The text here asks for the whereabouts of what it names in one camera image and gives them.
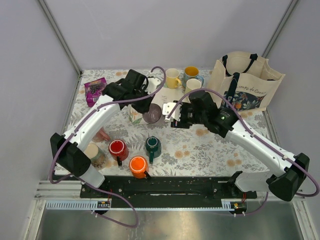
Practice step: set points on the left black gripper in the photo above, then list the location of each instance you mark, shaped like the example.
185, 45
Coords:
145, 107

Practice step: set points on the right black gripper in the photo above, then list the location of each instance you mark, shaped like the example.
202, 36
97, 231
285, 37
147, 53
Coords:
181, 124

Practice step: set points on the mauve purple mug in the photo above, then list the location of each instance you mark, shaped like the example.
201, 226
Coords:
154, 115

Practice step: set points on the light green mug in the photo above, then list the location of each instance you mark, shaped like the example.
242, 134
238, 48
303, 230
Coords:
192, 84

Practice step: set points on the blue floral mug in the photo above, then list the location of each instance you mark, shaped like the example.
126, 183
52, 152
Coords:
191, 72

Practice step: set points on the dark green mug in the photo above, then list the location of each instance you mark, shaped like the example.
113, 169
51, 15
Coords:
153, 148

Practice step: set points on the yellow mug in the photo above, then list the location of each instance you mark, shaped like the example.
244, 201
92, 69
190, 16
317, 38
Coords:
173, 78

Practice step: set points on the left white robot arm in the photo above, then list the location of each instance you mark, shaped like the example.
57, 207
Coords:
68, 149

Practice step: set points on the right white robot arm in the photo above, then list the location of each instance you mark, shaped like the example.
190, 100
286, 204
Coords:
286, 171

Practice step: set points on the red mug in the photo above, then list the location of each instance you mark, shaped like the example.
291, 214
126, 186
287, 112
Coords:
119, 151

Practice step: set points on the pink patterned mug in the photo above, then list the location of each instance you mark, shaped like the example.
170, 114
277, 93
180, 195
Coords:
101, 136

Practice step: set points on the orange mug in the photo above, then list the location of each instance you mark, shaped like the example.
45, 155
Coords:
139, 167

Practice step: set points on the cream floral mug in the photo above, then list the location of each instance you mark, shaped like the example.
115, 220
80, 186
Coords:
97, 157

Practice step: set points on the leaf print tray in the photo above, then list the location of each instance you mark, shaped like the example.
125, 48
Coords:
165, 95

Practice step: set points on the floral tablecloth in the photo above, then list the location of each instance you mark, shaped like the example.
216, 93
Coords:
184, 152

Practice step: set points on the purple snack box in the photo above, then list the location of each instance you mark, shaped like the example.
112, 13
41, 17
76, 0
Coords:
93, 90

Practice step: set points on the beige canvas tote bag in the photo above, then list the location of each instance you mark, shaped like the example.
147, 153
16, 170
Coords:
246, 80

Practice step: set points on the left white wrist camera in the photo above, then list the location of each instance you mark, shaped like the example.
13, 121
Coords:
153, 83

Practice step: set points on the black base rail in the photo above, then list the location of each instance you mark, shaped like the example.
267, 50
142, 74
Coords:
197, 191

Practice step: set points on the white cable duct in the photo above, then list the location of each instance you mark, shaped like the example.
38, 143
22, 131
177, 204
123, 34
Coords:
96, 205

